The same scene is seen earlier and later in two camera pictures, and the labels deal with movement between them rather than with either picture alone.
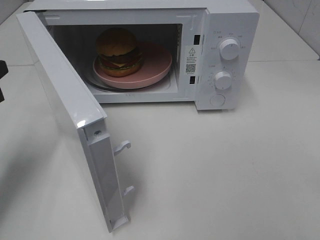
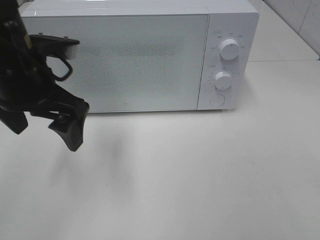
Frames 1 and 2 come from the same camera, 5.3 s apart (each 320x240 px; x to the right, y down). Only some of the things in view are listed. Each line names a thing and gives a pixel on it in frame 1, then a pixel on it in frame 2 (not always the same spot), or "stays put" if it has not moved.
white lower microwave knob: (223, 80) stays put
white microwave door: (87, 115) → (129, 63)
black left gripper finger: (3, 70) → (68, 121)
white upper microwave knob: (229, 49) stays put
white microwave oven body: (200, 52) stays put
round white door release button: (217, 100) stays put
